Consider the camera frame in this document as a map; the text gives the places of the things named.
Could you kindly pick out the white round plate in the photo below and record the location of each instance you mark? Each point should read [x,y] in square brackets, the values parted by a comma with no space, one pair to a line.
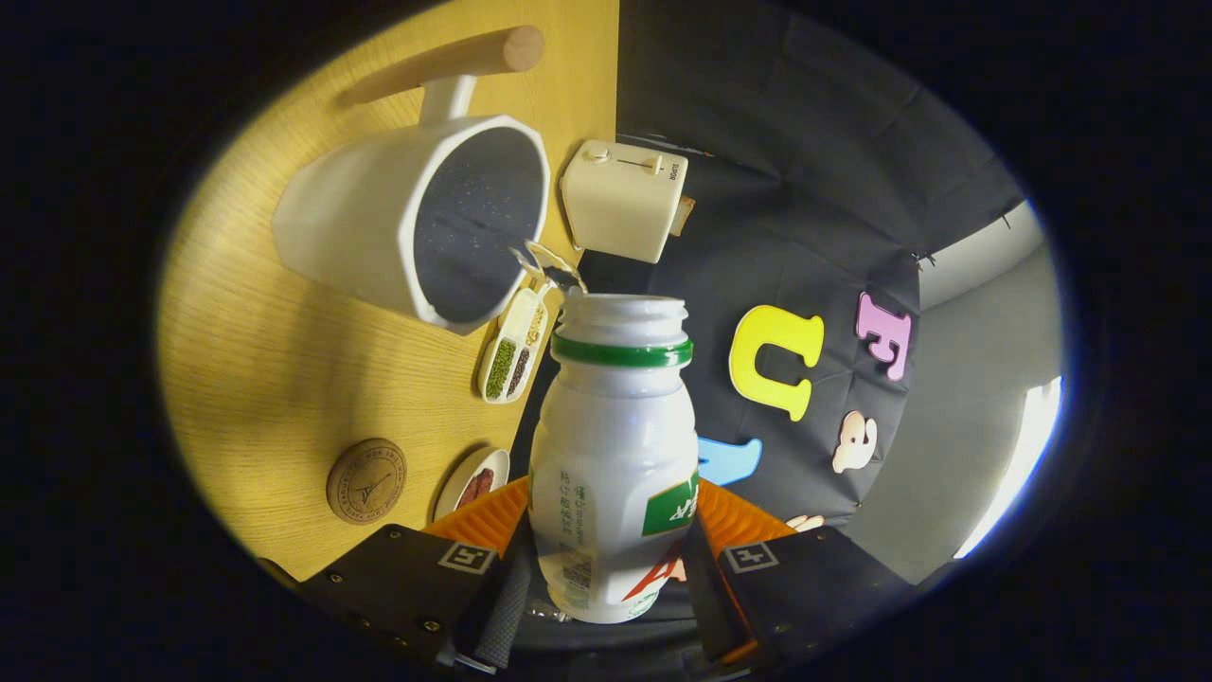
[454,488]

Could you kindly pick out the black backdrop cloth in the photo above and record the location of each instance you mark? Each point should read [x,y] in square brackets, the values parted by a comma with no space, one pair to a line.
[776,170]

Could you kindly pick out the white divided dish with beans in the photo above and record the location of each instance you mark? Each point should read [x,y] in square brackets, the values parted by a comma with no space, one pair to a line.
[525,317]

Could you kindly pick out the cream toaster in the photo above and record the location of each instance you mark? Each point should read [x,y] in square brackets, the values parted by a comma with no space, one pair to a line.
[615,204]

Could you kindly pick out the wooden table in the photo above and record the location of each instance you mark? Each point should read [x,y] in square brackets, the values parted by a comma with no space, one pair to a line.
[284,379]

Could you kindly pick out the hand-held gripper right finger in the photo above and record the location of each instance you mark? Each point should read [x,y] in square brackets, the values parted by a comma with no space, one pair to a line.
[705,597]

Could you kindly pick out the toast slice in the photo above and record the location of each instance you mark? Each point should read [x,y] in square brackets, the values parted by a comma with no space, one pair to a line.
[684,216]

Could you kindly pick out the round cork coaster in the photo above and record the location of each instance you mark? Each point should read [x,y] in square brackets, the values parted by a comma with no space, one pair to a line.
[366,481]

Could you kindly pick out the red meat patty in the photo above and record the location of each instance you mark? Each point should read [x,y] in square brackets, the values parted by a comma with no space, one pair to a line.
[476,486]

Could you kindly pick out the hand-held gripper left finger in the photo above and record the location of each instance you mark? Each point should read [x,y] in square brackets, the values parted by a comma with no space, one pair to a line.
[502,606]

